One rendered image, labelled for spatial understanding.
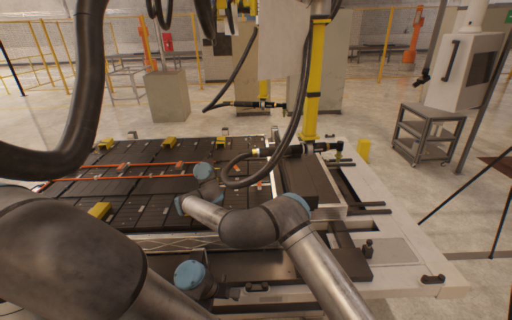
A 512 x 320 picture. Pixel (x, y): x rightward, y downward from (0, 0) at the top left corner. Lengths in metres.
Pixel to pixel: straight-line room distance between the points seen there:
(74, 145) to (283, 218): 0.56
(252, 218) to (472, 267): 2.49
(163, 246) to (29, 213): 1.06
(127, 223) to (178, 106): 4.61
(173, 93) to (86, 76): 5.49
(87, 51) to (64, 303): 0.29
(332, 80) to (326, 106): 0.58
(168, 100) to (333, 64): 3.58
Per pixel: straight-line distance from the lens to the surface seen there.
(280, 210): 0.77
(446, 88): 3.70
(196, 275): 0.87
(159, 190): 1.68
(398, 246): 1.61
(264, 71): 0.79
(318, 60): 1.11
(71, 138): 0.37
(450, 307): 2.61
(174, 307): 0.53
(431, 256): 1.63
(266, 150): 1.17
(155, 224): 1.44
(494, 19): 7.45
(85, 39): 0.41
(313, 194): 1.37
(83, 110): 0.38
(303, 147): 1.21
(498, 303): 2.83
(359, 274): 1.35
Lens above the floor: 1.89
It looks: 28 degrees down
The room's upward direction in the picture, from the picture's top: 2 degrees counter-clockwise
